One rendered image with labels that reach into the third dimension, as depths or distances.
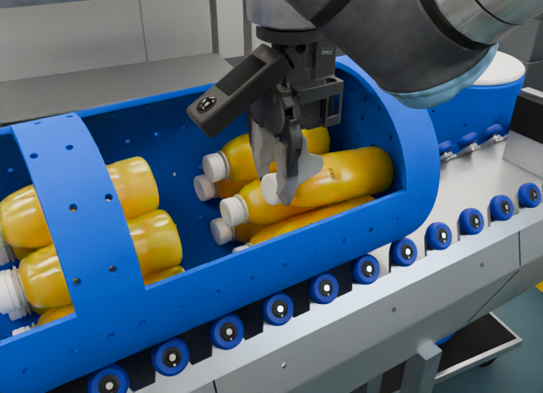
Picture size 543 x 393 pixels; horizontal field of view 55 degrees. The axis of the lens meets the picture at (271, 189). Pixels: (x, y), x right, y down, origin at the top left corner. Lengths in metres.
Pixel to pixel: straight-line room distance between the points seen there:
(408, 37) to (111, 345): 0.39
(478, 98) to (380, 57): 0.91
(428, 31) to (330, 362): 0.53
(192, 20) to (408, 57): 3.68
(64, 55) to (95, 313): 3.48
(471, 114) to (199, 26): 3.00
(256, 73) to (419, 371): 0.78
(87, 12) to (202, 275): 3.42
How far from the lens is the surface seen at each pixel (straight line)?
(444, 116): 1.33
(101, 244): 0.50
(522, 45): 3.68
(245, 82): 0.55
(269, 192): 0.64
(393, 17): 0.40
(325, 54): 0.59
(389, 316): 0.84
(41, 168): 0.52
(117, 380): 0.65
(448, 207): 1.00
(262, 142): 0.62
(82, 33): 3.91
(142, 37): 3.98
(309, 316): 0.74
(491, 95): 1.32
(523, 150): 1.17
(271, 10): 0.53
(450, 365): 1.77
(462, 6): 0.38
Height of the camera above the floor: 1.46
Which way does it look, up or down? 32 degrees down
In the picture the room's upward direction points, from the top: straight up
